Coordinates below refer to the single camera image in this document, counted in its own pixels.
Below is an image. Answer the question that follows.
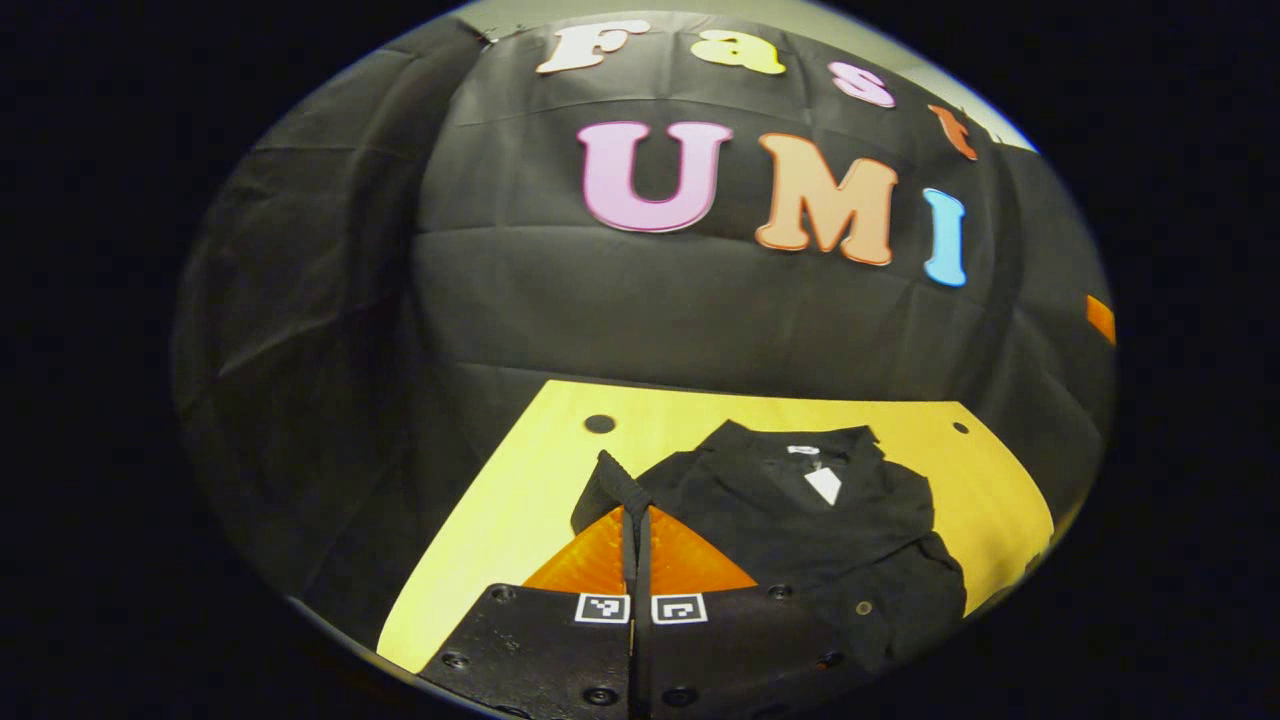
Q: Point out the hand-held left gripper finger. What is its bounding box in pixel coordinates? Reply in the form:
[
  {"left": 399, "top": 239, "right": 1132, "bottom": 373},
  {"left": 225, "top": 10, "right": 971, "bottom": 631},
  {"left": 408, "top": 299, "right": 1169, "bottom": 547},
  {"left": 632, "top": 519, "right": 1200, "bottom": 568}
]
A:
[
  {"left": 420, "top": 505, "right": 637, "bottom": 720},
  {"left": 636, "top": 505, "right": 851, "bottom": 720}
]

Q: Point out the black button shirt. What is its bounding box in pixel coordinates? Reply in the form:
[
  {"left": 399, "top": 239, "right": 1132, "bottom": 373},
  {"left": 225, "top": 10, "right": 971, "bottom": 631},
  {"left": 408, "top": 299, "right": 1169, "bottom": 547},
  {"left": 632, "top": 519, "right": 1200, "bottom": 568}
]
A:
[{"left": 572, "top": 420, "right": 968, "bottom": 673}]

